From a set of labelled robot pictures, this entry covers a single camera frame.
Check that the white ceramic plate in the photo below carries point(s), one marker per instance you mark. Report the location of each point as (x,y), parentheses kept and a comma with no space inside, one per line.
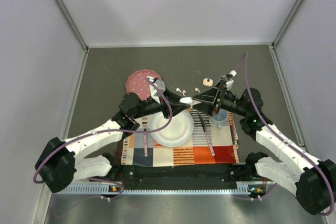
(178,132)

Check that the grey slotted cable duct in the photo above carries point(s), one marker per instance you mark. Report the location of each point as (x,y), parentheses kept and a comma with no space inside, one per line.
(109,189)

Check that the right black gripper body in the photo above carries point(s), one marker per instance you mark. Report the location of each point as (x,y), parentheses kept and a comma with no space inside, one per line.
(222,96)

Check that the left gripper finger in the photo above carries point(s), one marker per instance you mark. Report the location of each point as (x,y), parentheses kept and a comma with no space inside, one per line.
(179,107)
(172,97)

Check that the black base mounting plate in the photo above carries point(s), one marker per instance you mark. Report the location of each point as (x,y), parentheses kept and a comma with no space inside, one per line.
(199,177)

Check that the white earbud charging case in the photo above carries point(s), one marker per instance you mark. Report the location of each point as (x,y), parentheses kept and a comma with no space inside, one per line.
(186,100)

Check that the light blue mug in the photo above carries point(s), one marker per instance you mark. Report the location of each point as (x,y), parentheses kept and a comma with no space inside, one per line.
(220,119)

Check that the aluminium frame rail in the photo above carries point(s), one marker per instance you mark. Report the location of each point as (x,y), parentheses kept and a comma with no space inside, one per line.
(71,24)

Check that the pink handled fork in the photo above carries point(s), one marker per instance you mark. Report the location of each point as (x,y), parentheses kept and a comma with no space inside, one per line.
(144,124)

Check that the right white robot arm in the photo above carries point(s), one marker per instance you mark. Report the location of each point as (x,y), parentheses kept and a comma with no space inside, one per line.
(310,179)

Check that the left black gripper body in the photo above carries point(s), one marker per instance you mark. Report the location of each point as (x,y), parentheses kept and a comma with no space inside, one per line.
(153,107)

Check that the pink earbud charging case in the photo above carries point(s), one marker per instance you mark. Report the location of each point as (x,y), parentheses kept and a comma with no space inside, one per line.
(207,82)

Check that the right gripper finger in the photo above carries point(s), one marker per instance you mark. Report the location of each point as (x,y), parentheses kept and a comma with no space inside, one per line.
(209,95)
(204,107)

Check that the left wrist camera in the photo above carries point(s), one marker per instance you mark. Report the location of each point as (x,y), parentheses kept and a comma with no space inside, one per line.
(157,88)

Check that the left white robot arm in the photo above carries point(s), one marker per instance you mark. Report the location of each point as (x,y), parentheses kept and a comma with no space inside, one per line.
(63,162)

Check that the pink polka dot plate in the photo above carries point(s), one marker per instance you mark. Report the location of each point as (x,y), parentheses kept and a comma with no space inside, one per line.
(137,83)

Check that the orange patterned placemat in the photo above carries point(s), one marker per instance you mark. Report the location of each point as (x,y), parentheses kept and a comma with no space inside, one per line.
(195,151)

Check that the pink handled knife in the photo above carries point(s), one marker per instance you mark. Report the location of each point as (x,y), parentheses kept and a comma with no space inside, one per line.
(206,134)

